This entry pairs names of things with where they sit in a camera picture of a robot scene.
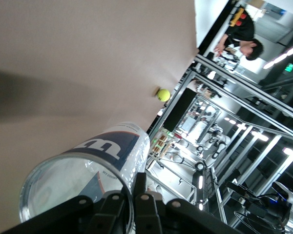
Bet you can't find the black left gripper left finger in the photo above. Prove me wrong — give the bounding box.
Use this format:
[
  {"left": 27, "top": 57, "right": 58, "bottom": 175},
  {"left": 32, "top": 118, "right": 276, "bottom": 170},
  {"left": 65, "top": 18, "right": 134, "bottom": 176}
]
[{"left": 74, "top": 188, "right": 134, "bottom": 230}]

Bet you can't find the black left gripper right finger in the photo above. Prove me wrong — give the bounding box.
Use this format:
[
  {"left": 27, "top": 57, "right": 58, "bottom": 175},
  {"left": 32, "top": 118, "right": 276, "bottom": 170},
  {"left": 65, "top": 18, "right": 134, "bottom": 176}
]
[{"left": 134, "top": 172, "right": 193, "bottom": 230}]

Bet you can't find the clear tennis ball can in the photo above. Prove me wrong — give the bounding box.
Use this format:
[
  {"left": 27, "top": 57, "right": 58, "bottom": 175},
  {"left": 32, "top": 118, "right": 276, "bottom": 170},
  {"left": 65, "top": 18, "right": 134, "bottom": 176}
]
[{"left": 19, "top": 121, "right": 151, "bottom": 231}]

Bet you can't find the yellow tennis ball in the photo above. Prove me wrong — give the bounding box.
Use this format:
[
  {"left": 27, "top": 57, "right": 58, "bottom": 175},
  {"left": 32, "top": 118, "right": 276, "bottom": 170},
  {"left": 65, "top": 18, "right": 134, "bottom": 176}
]
[{"left": 157, "top": 88, "right": 171, "bottom": 102}]

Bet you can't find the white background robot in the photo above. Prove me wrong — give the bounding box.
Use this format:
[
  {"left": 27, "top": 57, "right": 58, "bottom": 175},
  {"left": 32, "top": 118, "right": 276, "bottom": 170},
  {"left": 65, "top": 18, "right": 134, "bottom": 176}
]
[{"left": 196, "top": 131, "right": 227, "bottom": 170}]

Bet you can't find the black monitor panel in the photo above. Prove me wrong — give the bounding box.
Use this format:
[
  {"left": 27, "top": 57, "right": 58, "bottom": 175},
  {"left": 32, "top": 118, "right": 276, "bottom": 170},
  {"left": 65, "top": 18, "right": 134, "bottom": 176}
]
[{"left": 164, "top": 87, "right": 196, "bottom": 132}]

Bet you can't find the brown table mat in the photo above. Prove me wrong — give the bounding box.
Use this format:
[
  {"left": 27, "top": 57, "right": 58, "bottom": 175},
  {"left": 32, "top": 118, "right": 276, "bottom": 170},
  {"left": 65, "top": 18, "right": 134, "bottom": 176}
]
[{"left": 0, "top": 0, "right": 201, "bottom": 234}]

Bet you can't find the long ceiling light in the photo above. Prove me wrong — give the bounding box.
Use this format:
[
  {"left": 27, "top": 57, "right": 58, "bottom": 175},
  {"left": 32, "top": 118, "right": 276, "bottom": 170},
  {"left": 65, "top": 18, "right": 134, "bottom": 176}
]
[{"left": 263, "top": 42, "right": 293, "bottom": 69}]

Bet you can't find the person in black shirt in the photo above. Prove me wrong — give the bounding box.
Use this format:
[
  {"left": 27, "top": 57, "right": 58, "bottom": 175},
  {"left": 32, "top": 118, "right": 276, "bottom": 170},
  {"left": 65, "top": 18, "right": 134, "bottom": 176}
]
[{"left": 214, "top": 6, "right": 264, "bottom": 61}]

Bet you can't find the aluminium cell frame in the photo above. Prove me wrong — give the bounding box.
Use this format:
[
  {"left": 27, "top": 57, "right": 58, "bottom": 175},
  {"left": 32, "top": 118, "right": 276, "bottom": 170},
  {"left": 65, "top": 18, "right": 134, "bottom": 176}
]
[{"left": 144, "top": 53, "right": 293, "bottom": 234}]

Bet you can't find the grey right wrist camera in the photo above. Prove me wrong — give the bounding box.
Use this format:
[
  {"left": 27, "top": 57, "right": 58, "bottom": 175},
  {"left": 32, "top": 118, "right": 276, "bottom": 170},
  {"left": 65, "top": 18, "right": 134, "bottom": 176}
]
[{"left": 272, "top": 181, "right": 293, "bottom": 205}]

